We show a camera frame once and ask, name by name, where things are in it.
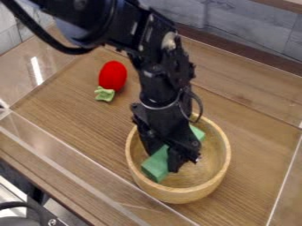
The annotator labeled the green rectangular block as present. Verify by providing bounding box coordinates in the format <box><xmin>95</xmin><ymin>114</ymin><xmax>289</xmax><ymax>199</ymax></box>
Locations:
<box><xmin>141</xmin><ymin>124</ymin><xmax>206</xmax><ymax>184</ymax></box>

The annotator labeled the red plush strawberry toy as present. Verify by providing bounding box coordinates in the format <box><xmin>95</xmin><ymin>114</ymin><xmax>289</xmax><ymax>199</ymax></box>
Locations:
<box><xmin>95</xmin><ymin>61</ymin><xmax>127</xmax><ymax>102</ymax></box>

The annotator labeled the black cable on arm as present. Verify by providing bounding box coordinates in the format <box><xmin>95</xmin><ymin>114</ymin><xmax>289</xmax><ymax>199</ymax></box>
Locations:
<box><xmin>177</xmin><ymin>87</ymin><xmax>206</xmax><ymax>124</ymax></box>

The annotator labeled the black stand base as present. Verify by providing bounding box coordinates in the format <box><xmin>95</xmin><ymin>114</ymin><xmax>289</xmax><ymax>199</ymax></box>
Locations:
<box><xmin>0</xmin><ymin>199</ymin><xmax>64</xmax><ymax>226</ymax></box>

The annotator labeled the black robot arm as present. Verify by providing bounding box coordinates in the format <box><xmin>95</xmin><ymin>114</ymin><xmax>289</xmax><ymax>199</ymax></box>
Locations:
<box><xmin>0</xmin><ymin>0</ymin><xmax>201</xmax><ymax>173</ymax></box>

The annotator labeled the brown wooden bowl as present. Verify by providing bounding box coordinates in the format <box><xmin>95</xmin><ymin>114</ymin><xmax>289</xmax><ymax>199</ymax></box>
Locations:
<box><xmin>126</xmin><ymin>117</ymin><xmax>231</xmax><ymax>204</ymax></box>

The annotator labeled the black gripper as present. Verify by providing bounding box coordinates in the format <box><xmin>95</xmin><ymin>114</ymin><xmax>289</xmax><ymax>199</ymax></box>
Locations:
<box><xmin>131</xmin><ymin>98</ymin><xmax>201</xmax><ymax>173</ymax></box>

